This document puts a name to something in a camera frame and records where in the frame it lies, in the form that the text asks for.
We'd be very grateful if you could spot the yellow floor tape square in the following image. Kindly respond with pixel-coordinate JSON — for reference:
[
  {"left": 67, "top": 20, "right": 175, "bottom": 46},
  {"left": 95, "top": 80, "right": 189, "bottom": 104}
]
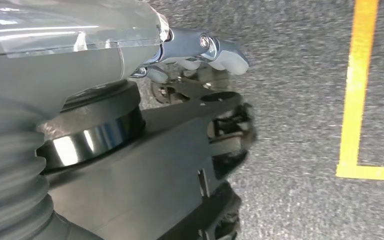
[{"left": 336, "top": 0, "right": 384, "bottom": 182}]

